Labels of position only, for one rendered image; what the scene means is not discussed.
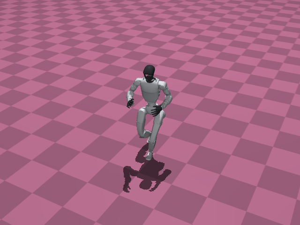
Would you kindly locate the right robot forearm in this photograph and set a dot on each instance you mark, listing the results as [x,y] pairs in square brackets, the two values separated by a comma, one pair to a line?
[129,97]

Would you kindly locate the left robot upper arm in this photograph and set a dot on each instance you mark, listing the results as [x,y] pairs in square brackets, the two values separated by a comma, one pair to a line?
[163,86]

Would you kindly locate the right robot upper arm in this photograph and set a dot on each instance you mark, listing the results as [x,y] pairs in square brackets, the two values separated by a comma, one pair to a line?
[135,84]

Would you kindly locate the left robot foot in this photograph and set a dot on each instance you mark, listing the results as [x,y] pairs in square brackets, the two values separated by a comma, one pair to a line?
[149,156]

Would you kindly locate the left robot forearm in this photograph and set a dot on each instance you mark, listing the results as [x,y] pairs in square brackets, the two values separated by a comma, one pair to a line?
[166,102]

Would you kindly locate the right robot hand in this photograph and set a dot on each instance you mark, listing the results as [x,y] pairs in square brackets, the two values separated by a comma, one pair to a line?
[130,102]

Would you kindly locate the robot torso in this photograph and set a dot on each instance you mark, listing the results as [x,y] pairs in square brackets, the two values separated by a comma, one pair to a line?
[150,93]

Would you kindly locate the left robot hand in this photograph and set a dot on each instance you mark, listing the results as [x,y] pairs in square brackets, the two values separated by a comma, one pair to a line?
[157,110]

